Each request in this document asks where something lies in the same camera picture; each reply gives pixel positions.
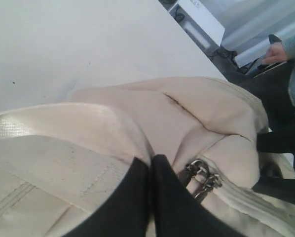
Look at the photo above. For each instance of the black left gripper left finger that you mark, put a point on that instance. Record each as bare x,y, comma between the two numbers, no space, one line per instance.
126,212

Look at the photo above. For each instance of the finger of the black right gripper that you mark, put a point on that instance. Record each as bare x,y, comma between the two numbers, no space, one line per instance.
281,141
276,186

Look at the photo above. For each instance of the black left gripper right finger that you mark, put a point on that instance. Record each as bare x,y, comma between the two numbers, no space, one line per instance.
176,212

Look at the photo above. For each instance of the cream fabric duffel bag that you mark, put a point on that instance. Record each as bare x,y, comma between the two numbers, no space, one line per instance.
60,162

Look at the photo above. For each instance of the bystander hand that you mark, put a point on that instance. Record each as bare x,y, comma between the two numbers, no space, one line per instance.
275,54

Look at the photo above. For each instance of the bystander in denim jacket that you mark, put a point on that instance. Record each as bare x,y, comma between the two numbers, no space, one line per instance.
275,88

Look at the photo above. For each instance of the white backdrop curtain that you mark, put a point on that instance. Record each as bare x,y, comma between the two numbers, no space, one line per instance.
248,23

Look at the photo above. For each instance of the white box on floor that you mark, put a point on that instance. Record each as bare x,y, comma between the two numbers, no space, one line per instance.
197,21

